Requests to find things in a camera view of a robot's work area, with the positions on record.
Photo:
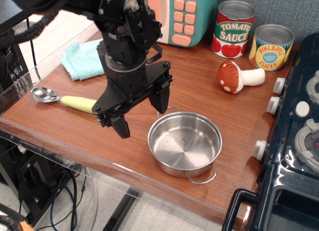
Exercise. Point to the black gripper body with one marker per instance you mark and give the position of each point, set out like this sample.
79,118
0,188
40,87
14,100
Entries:
127,86

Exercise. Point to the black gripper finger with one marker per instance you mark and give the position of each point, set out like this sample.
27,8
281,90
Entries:
160,97
120,125

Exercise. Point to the light blue towel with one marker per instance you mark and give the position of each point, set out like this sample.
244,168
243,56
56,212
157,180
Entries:
81,61

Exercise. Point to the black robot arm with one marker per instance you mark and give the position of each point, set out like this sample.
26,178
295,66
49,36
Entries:
128,52

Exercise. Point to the stainless steel pot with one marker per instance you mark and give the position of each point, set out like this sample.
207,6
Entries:
185,145

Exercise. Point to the plush brown mushroom toy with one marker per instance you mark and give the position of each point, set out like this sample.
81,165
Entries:
232,79

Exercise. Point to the toy microwave teal and orange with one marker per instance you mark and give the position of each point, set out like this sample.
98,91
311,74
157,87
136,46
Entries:
184,22

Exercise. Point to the black table leg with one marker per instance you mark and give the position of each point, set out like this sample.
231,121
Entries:
121,211

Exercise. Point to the tomato sauce can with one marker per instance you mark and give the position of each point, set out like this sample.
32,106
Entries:
233,26

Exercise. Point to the white stove knob bottom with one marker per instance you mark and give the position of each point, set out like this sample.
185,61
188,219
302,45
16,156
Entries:
259,149

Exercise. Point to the white stove knob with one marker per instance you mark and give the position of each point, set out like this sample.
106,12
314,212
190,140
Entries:
259,149
273,105
279,85

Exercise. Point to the white stove knob middle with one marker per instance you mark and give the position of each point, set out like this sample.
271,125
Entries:
273,105

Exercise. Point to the black computer tower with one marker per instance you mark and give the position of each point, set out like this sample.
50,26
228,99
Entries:
12,66

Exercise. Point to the white stove knob top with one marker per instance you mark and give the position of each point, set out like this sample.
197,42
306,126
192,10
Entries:
279,85

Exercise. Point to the pineapple slices can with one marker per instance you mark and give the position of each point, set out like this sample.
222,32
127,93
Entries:
271,46

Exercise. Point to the dark blue toy stove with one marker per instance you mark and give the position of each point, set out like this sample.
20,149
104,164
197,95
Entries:
287,198

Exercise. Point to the spoon with yellow-green handle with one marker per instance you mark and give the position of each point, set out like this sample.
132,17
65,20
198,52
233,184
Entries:
45,95

